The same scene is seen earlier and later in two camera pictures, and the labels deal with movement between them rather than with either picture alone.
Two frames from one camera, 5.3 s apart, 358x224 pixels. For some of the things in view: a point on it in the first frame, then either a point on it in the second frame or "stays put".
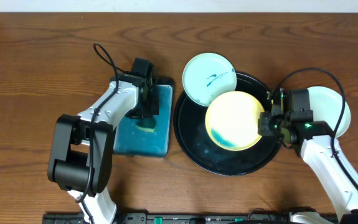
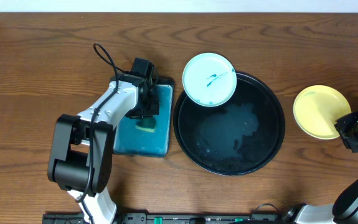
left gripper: (147, 109) stays put
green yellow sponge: (147, 125) stays put
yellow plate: (232, 121) → (317, 107)
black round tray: (193, 139) stays put
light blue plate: (207, 74) stays put
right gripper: (264, 129) → (342, 125)
